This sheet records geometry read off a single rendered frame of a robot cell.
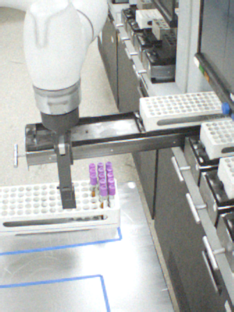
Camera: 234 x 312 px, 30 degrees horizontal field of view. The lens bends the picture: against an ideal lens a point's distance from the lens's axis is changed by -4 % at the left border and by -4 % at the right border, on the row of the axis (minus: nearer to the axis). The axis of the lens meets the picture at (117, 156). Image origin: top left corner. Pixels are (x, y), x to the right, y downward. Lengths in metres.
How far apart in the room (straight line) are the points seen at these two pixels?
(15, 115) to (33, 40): 2.13
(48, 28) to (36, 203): 0.44
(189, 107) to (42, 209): 0.56
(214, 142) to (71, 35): 0.59
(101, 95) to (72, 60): 2.20
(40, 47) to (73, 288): 0.49
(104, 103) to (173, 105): 1.56
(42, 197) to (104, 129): 0.38
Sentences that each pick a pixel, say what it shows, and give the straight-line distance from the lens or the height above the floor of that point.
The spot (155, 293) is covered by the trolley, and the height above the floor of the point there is 0.82.
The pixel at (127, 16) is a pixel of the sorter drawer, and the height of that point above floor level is 0.82.
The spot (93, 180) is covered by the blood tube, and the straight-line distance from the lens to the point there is 0.97.
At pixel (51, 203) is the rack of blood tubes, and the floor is 0.88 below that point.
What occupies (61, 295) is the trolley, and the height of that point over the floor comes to 0.82.
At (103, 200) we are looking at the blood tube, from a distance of 0.96.
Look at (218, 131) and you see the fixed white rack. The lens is 1.24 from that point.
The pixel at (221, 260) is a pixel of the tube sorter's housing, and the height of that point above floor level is 0.70.
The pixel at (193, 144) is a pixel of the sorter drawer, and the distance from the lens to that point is 1.25.
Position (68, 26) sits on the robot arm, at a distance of 0.73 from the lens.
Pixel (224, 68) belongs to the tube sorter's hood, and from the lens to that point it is 1.15.
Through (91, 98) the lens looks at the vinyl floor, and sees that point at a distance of 2.91.
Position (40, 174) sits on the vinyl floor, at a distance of 2.39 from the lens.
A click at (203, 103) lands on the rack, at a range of 1.34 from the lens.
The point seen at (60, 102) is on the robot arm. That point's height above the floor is 1.16.
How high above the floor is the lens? 1.60
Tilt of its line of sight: 41 degrees down
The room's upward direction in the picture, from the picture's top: 1 degrees counter-clockwise
